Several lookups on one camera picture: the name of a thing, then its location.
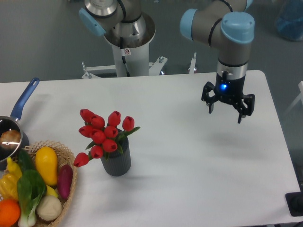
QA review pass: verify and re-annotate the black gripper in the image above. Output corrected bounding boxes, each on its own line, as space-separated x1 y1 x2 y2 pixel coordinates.
201 73 255 124

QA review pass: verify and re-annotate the red tulip bouquet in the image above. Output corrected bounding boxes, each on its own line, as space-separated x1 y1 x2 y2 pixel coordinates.
73 109 140 167

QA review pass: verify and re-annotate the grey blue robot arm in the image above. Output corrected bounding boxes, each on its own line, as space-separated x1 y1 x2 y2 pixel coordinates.
79 0 255 118

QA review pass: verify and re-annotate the dark grey ribbed vase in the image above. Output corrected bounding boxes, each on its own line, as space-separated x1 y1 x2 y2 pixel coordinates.
101 138 132 176

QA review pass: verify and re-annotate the blue transparent container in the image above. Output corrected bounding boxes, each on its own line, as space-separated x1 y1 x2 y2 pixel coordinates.
275 0 303 42

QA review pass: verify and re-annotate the black device at edge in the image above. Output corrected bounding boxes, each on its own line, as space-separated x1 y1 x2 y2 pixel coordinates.
285 192 303 217

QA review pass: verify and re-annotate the woven bamboo basket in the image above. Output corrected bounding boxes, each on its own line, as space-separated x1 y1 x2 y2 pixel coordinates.
25 140 78 227

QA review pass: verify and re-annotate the purple eggplant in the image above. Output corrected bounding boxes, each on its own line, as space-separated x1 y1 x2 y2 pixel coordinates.
57 165 73 200

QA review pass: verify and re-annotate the yellow squash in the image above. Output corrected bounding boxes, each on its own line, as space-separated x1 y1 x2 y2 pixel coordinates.
35 147 58 186

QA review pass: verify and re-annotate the beige garlic bulb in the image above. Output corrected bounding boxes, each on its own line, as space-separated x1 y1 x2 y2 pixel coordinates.
37 195 62 221

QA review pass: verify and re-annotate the green bok choy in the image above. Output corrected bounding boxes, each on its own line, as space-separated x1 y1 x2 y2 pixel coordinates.
16 169 47 227

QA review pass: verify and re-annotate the brown bun in pot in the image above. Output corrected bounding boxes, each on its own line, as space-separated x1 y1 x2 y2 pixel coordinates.
0 130 21 150

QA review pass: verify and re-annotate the yellow bell pepper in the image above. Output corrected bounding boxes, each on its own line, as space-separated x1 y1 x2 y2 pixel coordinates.
0 174 18 201

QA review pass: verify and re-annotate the orange fruit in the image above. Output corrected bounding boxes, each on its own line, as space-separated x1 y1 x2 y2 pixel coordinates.
0 199 20 227

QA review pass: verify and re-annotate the white frame at right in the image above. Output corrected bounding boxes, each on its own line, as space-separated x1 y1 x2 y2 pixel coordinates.
282 81 303 117

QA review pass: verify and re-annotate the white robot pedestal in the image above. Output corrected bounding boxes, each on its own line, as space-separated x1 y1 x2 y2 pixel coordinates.
81 11 197 79

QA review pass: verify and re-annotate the blue handled saucepan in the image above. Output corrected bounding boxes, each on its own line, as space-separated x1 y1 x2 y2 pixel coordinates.
0 78 40 171

